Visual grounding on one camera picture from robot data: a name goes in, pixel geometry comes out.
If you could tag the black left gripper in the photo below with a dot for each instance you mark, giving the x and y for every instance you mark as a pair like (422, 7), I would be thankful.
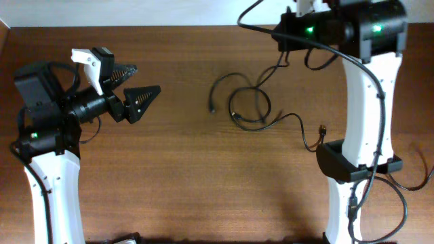
(131, 109)

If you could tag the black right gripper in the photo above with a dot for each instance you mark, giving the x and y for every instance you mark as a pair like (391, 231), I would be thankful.
(283, 30)

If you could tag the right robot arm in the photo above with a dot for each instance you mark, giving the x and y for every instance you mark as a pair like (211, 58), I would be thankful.
(370, 37)

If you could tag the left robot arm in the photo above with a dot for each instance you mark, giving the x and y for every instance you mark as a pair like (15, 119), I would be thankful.
(49, 127)

